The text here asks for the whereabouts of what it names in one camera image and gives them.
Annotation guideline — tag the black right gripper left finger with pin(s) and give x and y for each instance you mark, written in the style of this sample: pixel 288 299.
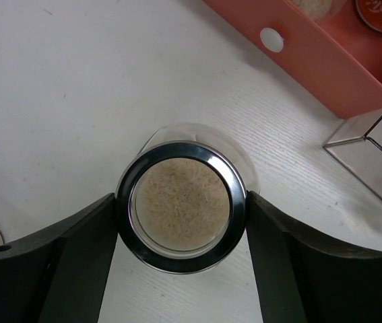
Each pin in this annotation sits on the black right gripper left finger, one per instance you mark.
pixel 59 273

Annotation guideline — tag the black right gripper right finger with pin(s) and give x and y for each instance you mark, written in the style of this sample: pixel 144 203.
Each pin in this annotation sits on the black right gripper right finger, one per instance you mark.
pixel 305 275

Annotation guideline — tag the silver-lid clear glass jar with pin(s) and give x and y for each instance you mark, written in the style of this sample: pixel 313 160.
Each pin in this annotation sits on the silver-lid clear glass jar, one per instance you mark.
pixel 314 9

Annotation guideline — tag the clear plastic bin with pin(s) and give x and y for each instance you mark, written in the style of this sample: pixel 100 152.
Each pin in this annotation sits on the clear plastic bin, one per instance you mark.
pixel 357 145

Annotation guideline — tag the red plastic bin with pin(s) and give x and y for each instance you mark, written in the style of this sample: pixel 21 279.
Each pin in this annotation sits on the red plastic bin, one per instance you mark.
pixel 338 60

